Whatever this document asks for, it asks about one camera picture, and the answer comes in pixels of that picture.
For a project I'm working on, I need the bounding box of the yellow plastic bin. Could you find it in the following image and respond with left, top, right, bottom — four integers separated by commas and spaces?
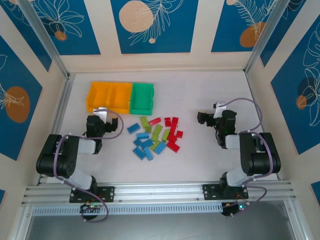
86, 81, 113, 113
107, 82, 134, 115

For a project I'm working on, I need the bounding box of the green plastic bin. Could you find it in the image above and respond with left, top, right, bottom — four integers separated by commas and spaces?
129, 82, 155, 116

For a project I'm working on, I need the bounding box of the controller board with LED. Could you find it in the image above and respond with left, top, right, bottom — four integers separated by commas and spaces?
79, 202, 104, 216
221, 202, 251, 218

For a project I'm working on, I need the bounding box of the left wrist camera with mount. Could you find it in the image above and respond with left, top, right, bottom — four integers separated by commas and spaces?
92, 107, 109, 119

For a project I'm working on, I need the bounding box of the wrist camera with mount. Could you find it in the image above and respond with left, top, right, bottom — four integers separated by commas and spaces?
212, 100, 227, 119
92, 107, 109, 119

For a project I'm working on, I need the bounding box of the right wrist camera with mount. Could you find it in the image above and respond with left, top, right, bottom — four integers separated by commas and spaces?
212, 100, 227, 119

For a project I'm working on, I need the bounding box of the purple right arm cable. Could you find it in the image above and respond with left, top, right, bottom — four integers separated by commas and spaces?
223, 97, 275, 218

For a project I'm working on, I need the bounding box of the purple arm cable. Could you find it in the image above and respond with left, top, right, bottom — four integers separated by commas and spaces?
53, 109, 125, 223
223, 97, 275, 218

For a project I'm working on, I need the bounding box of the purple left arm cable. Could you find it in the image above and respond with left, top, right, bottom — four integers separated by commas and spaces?
53, 109, 125, 223

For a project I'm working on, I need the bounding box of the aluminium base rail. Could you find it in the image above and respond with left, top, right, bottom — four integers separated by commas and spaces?
21, 180, 298, 207

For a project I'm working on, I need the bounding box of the white slotted cable duct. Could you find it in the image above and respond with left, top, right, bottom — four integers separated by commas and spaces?
31, 202, 224, 216

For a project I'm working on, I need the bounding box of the aluminium frame post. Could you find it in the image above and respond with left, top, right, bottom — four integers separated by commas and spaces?
17, 0, 71, 79
244, 0, 291, 75

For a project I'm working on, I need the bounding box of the aluminium frame leg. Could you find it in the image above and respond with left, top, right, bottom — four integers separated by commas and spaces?
283, 199, 310, 240
6, 204, 33, 240

